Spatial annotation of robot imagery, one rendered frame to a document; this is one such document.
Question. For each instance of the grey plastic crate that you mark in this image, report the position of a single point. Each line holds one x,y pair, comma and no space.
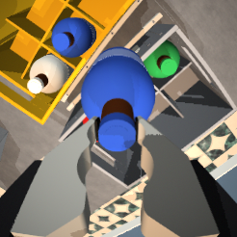
197,105

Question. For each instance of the blue bottle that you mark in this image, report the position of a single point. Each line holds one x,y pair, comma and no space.
117,88
74,35

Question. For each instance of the green bottle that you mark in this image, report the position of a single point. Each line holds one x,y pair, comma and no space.
164,57

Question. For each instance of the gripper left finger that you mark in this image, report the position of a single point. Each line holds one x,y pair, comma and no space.
50,198

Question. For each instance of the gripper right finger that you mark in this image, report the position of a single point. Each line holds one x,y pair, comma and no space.
181,199

